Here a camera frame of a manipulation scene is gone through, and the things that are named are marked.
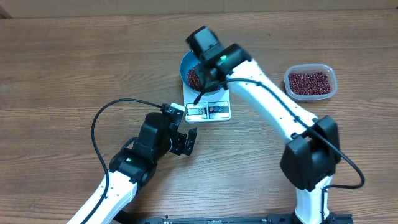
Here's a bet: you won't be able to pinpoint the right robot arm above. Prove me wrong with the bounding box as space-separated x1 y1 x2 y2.
186 26 341 223

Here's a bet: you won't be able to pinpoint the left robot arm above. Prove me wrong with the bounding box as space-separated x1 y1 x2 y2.
68 108 197 223

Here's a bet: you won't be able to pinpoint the white digital kitchen scale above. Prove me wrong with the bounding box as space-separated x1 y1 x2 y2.
183 83 231 123

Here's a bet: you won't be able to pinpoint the red beans in bowl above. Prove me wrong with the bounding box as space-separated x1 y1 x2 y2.
185 63 207 91

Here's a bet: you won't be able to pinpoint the blue metal bowl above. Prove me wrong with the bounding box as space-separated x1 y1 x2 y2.
179 49 231 96

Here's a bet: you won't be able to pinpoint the clear plastic food container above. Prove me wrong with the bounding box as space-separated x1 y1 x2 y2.
284 63 338 101

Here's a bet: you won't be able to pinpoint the red beans in container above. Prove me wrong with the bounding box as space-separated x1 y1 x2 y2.
288 72 331 95

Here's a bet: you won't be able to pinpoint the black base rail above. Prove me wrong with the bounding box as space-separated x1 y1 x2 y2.
114 210 354 224

